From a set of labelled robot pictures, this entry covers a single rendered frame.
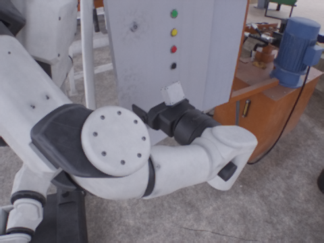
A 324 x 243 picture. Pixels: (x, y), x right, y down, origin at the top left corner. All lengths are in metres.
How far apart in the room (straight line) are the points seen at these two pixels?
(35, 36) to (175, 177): 0.34
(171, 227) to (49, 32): 1.22
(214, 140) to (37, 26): 0.37
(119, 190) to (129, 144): 0.05
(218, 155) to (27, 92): 0.27
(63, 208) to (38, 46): 1.05
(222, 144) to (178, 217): 1.09
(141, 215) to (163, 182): 1.15
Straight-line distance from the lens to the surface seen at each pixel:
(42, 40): 0.44
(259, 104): 1.43
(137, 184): 0.25
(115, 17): 0.54
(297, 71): 1.52
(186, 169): 0.29
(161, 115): 0.46
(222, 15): 0.86
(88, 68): 1.14
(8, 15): 0.34
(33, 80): 0.25
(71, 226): 1.27
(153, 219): 1.39
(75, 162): 0.20
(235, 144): 0.35
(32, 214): 0.99
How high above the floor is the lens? 1.29
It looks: 42 degrees down
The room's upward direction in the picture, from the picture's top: 1 degrees counter-clockwise
